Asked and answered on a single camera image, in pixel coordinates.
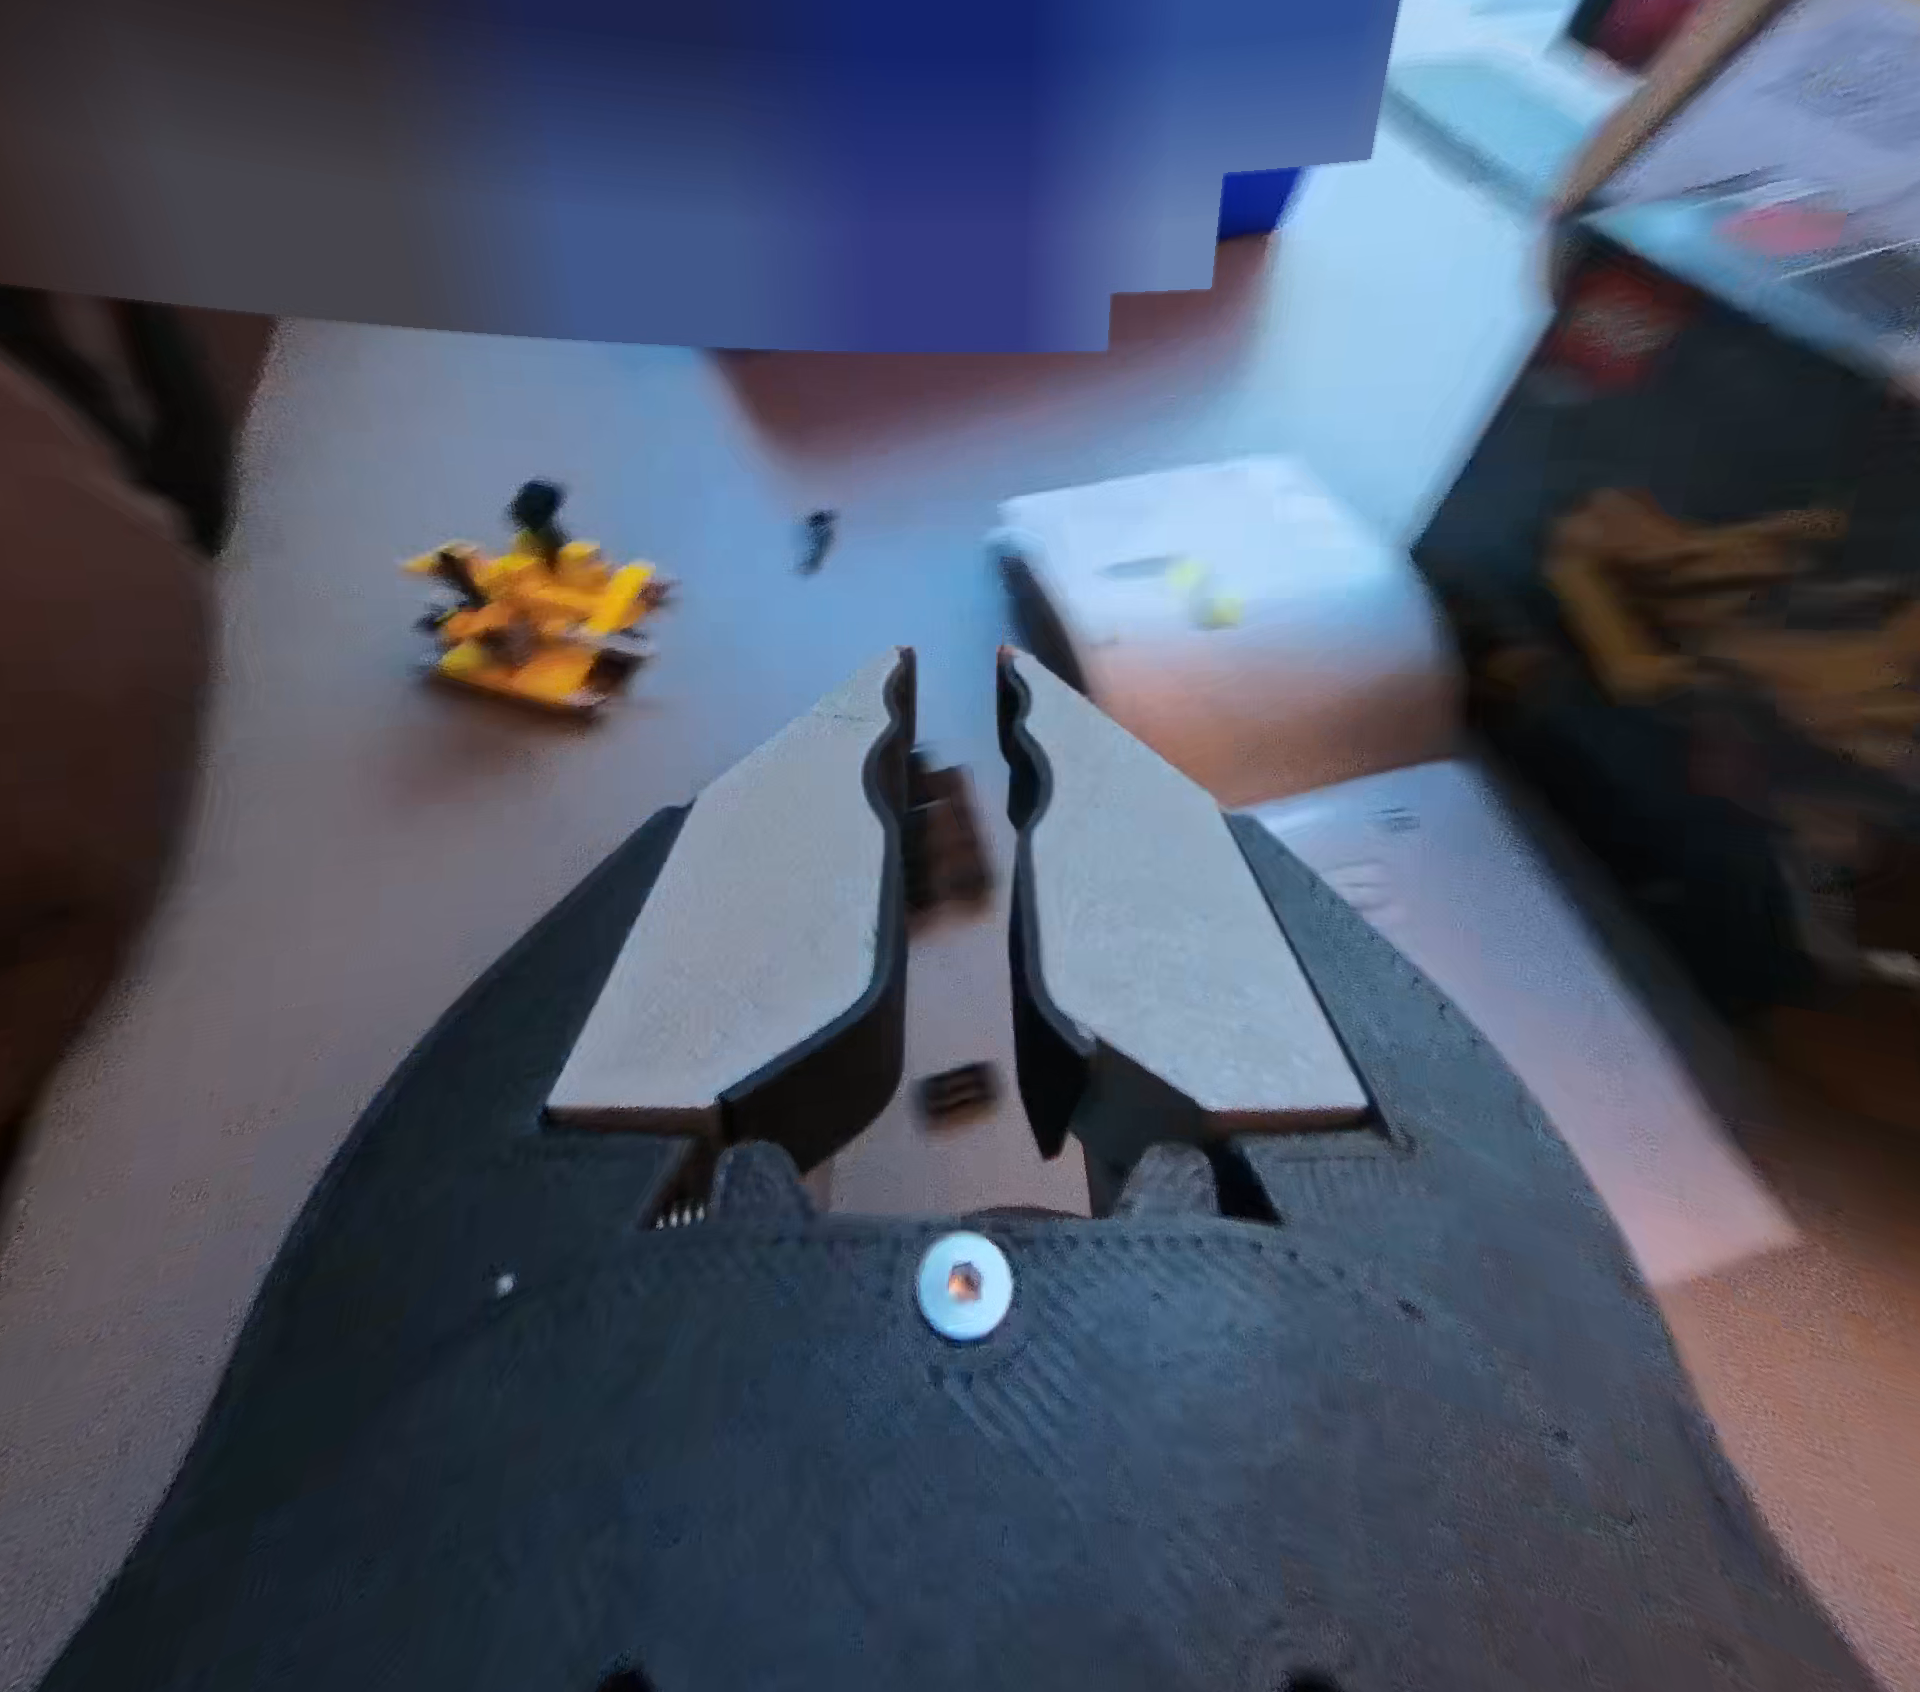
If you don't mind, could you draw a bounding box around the black lego beam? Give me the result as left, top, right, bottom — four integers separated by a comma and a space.
905, 753, 996, 922

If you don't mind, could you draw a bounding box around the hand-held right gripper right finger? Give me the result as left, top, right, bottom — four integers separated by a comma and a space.
995, 644, 1376, 1170

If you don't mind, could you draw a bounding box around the blue plastic bin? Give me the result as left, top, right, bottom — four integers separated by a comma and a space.
1219, 164, 1308, 242

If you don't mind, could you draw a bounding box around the black lego set box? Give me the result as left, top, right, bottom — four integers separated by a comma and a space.
1413, 0, 1920, 1026

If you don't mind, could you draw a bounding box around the white instruction sheet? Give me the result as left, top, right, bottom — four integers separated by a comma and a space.
1245, 762, 1802, 1290

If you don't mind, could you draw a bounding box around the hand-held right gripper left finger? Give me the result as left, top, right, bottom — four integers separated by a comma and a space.
541, 644, 921, 1177

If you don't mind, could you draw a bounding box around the yellow lego model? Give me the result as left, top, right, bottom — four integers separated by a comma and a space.
402, 479, 675, 715

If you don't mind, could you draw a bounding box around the white plastic tray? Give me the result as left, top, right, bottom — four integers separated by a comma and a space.
991, 457, 1465, 810

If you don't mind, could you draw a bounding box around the red box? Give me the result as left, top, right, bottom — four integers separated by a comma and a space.
1590, 0, 1728, 65

